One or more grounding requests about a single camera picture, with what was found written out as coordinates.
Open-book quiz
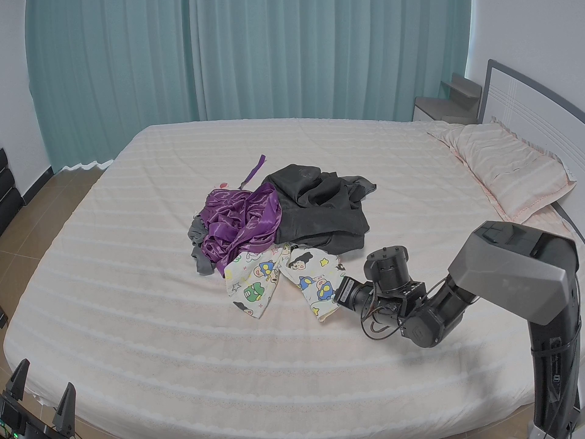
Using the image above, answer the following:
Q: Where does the white printed pyjama top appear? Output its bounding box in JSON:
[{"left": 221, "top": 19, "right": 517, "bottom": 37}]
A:
[{"left": 224, "top": 241, "right": 341, "bottom": 324}]

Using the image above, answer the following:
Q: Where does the dark grey garment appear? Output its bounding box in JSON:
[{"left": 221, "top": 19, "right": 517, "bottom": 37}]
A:
[{"left": 261, "top": 164, "right": 378, "bottom": 254}]

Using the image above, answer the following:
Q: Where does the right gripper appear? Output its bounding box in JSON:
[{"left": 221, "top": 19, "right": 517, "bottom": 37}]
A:
[{"left": 334, "top": 275, "right": 374, "bottom": 314}]

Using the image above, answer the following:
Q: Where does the bed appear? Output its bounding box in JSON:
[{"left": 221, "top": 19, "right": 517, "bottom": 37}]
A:
[{"left": 2, "top": 59, "right": 585, "bottom": 434}]

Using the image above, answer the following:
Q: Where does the white grey bedside table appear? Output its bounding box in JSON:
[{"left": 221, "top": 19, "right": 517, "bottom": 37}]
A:
[{"left": 413, "top": 72, "right": 483, "bottom": 124}]

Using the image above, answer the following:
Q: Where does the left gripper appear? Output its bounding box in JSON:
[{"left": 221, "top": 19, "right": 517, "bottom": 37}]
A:
[{"left": 0, "top": 359, "right": 77, "bottom": 439}]

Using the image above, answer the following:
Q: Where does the black cable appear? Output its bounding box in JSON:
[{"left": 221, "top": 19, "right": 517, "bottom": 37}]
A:
[{"left": 361, "top": 307, "right": 405, "bottom": 343}]

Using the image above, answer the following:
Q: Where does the black chest of drawers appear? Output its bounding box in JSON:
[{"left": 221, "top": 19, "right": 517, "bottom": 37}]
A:
[{"left": 0, "top": 148, "right": 23, "bottom": 237}]

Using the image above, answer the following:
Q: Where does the pale pink pillow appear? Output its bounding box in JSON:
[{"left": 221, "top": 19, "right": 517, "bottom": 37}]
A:
[{"left": 427, "top": 117, "right": 574, "bottom": 222}]

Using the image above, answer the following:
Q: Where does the purple satin garment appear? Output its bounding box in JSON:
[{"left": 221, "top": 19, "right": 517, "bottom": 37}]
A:
[{"left": 197, "top": 155, "right": 283, "bottom": 262}]

